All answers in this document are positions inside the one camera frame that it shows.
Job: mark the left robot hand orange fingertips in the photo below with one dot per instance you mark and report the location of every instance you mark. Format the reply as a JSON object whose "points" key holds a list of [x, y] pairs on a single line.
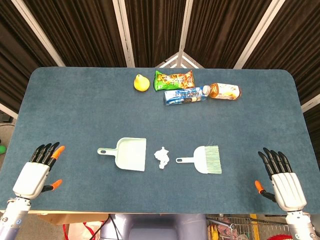
{"points": [[31, 176]]}

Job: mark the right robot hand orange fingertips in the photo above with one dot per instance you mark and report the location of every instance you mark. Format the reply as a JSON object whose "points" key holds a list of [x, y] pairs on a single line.
{"points": [[287, 190]]}

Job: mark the mint green hand broom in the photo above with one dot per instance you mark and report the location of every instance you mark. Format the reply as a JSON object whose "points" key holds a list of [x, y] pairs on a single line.
{"points": [[200, 160]]}

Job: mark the mint green plastic dustpan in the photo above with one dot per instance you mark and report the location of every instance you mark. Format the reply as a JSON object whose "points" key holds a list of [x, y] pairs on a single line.
{"points": [[130, 155]]}

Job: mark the white paper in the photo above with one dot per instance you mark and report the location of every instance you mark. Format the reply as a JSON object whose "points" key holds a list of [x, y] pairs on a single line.
{"points": [[162, 156]]}

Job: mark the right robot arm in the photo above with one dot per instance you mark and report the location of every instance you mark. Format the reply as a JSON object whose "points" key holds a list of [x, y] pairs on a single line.
{"points": [[300, 226]]}

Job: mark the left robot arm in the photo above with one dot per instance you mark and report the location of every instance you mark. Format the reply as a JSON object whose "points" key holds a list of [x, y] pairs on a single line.
{"points": [[12, 220]]}

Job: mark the green ball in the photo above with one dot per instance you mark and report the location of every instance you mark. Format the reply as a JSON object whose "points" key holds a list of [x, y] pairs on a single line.
{"points": [[2, 149]]}

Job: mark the red fabric item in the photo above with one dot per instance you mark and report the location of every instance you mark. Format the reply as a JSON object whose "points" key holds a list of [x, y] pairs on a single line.
{"points": [[282, 237]]}

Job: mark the brown cardboard box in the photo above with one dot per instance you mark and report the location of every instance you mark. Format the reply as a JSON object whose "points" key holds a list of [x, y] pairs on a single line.
{"points": [[75, 217]]}

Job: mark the red and white bag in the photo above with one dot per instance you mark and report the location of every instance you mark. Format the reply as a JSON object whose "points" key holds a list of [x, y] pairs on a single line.
{"points": [[82, 232]]}

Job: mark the blue felt table mat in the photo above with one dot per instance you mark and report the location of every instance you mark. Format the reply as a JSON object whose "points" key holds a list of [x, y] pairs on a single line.
{"points": [[75, 112]]}

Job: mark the amber tea bottle white cap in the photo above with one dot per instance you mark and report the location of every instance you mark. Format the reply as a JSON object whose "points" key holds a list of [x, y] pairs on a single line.
{"points": [[225, 91]]}

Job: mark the grey robot torso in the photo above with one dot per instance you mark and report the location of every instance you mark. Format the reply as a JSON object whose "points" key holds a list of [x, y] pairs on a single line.
{"points": [[155, 227]]}

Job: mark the blue cookie box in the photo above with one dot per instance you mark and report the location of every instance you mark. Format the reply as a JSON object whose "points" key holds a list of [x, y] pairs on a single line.
{"points": [[185, 96]]}

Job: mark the yellow pear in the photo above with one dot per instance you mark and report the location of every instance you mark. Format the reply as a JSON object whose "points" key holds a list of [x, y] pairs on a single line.
{"points": [[142, 83]]}

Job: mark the dark brown pleated curtain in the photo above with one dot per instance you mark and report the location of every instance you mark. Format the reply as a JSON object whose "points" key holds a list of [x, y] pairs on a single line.
{"points": [[87, 30]]}

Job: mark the green snack bag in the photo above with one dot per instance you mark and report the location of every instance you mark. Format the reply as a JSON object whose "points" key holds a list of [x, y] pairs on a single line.
{"points": [[172, 80]]}

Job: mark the white screen bottom rail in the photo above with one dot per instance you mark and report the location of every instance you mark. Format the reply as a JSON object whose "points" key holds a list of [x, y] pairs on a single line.
{"points": [[311, 105], [8, 110]]}

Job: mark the white screen frame post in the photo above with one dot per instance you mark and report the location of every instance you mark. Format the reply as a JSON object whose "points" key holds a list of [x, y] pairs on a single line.
{"points": [[258, 32], [123, 32], [37, 30], [185, 30]]}

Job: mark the white screen base bracket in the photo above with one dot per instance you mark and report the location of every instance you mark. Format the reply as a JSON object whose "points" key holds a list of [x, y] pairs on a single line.
{"points": [[172, 61]]}

